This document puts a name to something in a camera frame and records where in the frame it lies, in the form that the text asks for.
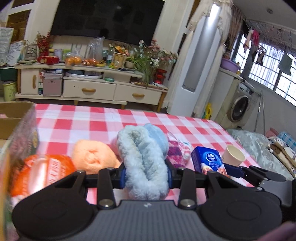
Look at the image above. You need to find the light blue fluffy slipper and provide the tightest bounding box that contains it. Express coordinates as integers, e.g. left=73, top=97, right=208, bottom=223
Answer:
left=117, top=123, right=169, bottom=200

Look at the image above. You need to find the paper cup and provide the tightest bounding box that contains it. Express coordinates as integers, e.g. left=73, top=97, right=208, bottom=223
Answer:
left=222, top=145, right=246, bottom=167

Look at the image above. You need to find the purple crocheted item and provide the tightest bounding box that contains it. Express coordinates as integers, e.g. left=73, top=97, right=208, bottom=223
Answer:
left=167, top=133, right=193, bottom=168

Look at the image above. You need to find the orange rolled towel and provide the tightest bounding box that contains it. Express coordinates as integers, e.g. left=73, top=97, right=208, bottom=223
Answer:
left=71, top=140, right=121, bottom=174

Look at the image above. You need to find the blue tissue pack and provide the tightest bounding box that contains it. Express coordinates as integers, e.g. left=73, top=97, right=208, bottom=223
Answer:
left=191, top=146, right=228, bottom=176

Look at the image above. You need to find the washing machine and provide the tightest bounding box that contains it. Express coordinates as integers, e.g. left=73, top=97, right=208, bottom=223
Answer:
left=210, top=68, right=259, bottom=129

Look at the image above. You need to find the red white checkered tablecloth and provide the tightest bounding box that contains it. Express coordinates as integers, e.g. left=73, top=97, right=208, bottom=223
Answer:
left=34, top=103, right=262, bottom=205

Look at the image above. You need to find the orange tissue pack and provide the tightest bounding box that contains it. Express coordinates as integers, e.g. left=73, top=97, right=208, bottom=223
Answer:
left=10, top=155, right=76, bottom=199

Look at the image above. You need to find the floral packaging bag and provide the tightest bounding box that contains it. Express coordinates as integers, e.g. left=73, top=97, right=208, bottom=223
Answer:
left=0, top=106, right=40, bottom=241

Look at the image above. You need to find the cream TV cabinet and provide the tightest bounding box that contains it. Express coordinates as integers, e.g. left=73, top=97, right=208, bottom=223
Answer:
left=15, top=63, right=168, bottom=112

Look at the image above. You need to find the red lantern ornament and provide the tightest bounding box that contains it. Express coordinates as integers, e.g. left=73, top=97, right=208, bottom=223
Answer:
left=153, top=68, right=167, bottom=84

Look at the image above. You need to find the purple plastic basin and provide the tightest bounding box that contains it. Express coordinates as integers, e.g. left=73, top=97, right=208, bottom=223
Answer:
left=220, top=58, right=240, bottom=73

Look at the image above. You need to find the pink storage box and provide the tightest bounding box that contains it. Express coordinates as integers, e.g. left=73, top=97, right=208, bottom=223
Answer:
left=43, top=73, right=63, bottom=96

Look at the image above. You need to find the cardboard box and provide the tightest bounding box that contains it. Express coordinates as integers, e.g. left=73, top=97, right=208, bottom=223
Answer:
left=1, top=101, right=36, bottom=148

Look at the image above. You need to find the framed picture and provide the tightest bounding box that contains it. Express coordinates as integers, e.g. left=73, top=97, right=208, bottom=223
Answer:
left=112, top=53, right=126, bottom=68

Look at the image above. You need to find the potted flower plant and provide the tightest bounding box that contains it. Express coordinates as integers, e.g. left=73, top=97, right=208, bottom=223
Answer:
left=131, top=40, right=179, bottom=85

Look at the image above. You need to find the bag of oranges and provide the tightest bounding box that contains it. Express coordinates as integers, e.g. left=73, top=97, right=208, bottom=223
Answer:
left=64, top=52, right=83, bottom=66

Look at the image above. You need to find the white standing air conditioner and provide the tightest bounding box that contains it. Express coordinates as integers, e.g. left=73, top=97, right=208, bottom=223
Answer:
left=163, top=1, right=233, bottom=117

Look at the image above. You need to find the clear plastic bag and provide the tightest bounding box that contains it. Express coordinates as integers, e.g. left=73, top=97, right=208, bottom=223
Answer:
left=85, top=37, right=105, bottom=62

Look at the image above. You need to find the red gift box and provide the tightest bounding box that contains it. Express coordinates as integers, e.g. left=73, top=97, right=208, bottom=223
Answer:
left=38, top=56, right=59, bottom=65

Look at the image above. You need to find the green bin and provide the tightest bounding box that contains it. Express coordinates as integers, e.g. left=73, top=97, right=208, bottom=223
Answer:
left=3, top=81, right=17, bottom=101

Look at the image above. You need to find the red berry plant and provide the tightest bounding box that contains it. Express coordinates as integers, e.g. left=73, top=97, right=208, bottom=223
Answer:
left=35, top=30, right=52, bottom=56

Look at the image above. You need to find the black flat television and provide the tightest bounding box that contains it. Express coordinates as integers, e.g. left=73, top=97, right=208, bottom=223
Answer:
left=51, top=0, right=164, bottom=45

